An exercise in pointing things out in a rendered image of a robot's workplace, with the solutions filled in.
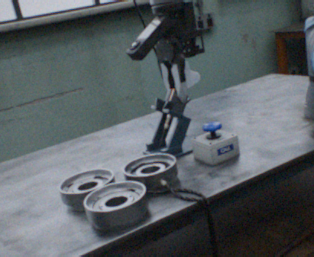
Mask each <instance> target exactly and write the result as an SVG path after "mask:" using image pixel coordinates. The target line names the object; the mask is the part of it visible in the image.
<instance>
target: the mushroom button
mask: <svg viewBox="0 0 314 257"><path fill-rule="evenodd" d="M219 129H222V124H221V123H220V122H208V123H207V124H205V125H204V126H203V127H202V130H203V131H204V132H210V136H215V135H216V133H215V131H218V130H219Z"/></svg>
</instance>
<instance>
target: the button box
mask: <svg viewBox="0 0 314 257"><path fill-rule="evenodd" d="M215 133H216V135H215V136H210V132H207V133H205V134H204V135H200V136H198V137H196V138H191V144H192V147H193V157H194V158H195V159H197V160H200V161H201V162H205V163H207V164H209V165H211V166H215V165H218V164H221V163H222V162H225V161H227V160H230V159H232V158H235V157H237V156H239V155H241V154H240V149H239V145H238V135H235V134H232V133H230V132H224V131H222V130H218V131H215Z"/></svg>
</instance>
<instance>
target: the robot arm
mask: <svg viewBox="0 0 314 257"><path fill-rule="evenodd" d="M150 4H151V5H153V7H152V12H153V14H155V13H161V15H158V16H157V17H156V18H155V19H154V20H153V21H152V22H151V23H150V25H148V27H147V28H146V29H145V30H144V32H143V33H142V34H141V35H140V36H139V37H138V39H137V40H135V42H134V43H133V44H132V45H130V47H129V48H128V50H127V51H126V53H127V55H128V56H129V57H130V58H131V59H132V60H143V59H144V58H145V57H146V56H147V55H148V54H149V53H150V51H151V50H152V48H154V46H155V45H156V52H157V62H158V68H159V70H160V75H161V76H162V79H163V82H164V84H165V85H166V87H167V91H168V90H169V89H175V88H176V91H177V97H178V98H179V99H180V101H181V102H182V103H186V94H187V90H188V89H189V88H191V87H192V86H194V85H196V84H197V83H198V82H199V80H200V76H199V73H197V72H194V71H191V69H190V68H189V63H188V62H186V60H185V58H189V57H195V56H196V55H197V54H203V53H205V48H204V43H203V39H202V29H201V28H200V29H197V26H196V19H195V10H194V7H193V1H189V2H185V1H184V0H150ZM304 32H305V34H306V51H307V59H308V66H309V69H308V74H309V86H308V89H307V94H306V101H305V102H304V116H305V117H306V118H309V119H312V120H314V16H312V17H310V18H308V19H307V20H306V23H305V29H304ZM199 36H200V37H201V42H202V48H199V45H196V37H199Z"/></svg>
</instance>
